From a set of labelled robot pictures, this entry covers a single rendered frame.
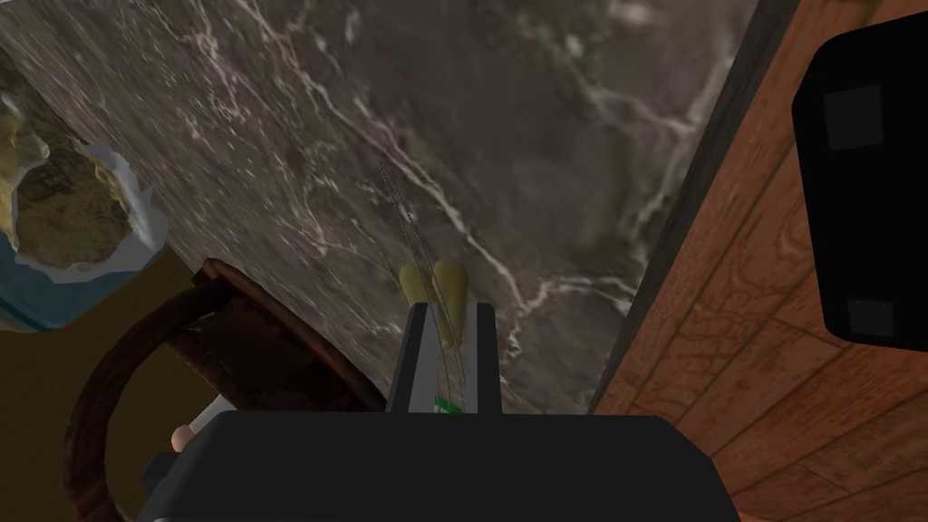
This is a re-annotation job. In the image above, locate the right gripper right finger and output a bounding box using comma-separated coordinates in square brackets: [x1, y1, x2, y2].
[460, 302, 504, 415]

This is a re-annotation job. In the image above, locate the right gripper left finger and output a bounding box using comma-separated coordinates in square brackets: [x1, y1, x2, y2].
[387, 304, 440, 415]

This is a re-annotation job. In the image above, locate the yellow thin wire tool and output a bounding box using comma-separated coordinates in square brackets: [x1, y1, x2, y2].
[378, 158, 470, 415]

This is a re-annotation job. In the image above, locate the dark brown curved wooden chair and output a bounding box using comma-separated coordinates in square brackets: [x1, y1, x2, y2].
[63, 256, 390, 522]

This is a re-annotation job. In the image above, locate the white stick with peach tip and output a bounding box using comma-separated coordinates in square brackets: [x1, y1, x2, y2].
[170, 394, 237, 452]

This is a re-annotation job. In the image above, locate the blue and ochre round thing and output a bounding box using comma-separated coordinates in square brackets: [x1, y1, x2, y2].
[0, 68, 170, 334]

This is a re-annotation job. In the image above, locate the black rounded box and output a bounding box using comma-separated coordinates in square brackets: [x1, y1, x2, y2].
[790, 10, 928, 354]

